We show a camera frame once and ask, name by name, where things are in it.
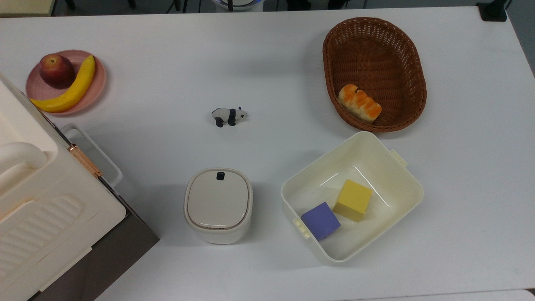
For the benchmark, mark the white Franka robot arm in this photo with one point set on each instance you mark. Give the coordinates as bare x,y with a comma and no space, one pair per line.
238,6

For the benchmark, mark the cream open plastic bin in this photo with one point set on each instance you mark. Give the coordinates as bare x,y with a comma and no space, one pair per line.
388,167

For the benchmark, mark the black white panda figurine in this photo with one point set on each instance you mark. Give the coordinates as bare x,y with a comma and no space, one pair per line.
228,115

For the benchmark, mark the cream desktop trash can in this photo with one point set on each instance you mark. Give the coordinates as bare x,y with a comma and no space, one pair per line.
218,205

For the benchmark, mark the purple cube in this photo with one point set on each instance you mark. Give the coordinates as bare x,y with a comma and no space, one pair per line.
321,220

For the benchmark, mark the yellow cube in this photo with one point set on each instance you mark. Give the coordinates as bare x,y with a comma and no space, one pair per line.
353,198

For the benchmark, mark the orange glazed bread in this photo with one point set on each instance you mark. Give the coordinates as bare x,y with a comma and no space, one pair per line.
359,103

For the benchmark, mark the brown wicker basket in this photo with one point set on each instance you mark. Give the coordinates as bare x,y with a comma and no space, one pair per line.
376,54

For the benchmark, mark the dark brown wooden cabinet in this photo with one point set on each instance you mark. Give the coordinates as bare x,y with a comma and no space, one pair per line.
117,251

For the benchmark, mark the pink plate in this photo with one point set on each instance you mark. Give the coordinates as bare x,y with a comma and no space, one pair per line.
94,83

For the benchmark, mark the yellow banana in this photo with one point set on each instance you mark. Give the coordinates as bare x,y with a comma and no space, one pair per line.
75,92

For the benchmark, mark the cream plastic storage box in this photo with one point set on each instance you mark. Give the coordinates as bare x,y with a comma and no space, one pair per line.
50,209

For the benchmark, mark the red apple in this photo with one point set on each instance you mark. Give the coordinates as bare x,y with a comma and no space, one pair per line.
56,71

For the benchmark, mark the black table clamp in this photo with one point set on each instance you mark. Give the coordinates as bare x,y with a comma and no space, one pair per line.
492,11

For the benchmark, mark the beige wooden desk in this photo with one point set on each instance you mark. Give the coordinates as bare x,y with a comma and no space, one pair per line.
25,6

